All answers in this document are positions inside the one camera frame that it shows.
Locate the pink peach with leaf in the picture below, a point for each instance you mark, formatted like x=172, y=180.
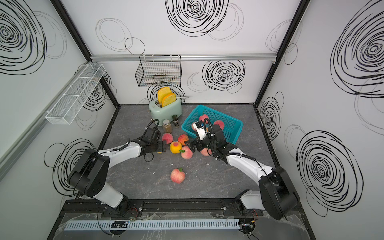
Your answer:
x=186, y=153

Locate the aluminium wall rail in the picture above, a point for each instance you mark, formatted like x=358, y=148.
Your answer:
x=183, y=57

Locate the mint green toaster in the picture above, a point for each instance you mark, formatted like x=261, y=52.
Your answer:
x=167, y=112

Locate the white mesh wall shelf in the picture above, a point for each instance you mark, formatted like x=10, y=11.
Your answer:
x=84, y=92

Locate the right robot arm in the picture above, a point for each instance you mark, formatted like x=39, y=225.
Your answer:
x=276, y=195

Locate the yellow toast slice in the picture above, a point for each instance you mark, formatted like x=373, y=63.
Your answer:
x=168, y=99
x=163, y=92

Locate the silver lid spice jar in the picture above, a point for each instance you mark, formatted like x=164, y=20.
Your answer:
x=167, y=127

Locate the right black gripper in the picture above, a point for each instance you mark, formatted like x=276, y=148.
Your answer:
x=193, y=142

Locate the yellow peach red spot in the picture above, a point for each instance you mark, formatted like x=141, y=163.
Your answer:
x=175, y=147

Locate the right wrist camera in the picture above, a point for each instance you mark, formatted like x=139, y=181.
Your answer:
x=201, y=130

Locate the rear yellow toast slice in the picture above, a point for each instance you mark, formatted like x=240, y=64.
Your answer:
x=163, y=92

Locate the black lid spice bottle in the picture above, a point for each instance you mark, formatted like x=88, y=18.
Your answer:
x=175, y=120

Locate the orange red wrinkled peach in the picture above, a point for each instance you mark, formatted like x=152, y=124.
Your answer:
x=182, y=139

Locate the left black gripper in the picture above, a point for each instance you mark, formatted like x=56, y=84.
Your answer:
x=162, y=146

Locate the front yellow toast slice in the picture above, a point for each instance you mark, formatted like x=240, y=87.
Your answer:
x=168, y=99

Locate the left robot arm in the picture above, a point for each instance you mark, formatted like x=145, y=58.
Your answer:
x=89, y=175

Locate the white slotted cable duct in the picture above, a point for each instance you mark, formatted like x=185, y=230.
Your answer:
x=121, y=225

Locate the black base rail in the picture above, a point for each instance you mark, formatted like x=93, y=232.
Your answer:
x=139, y=208

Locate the black wire wall basket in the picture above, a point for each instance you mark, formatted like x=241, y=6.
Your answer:
x=159, y=69

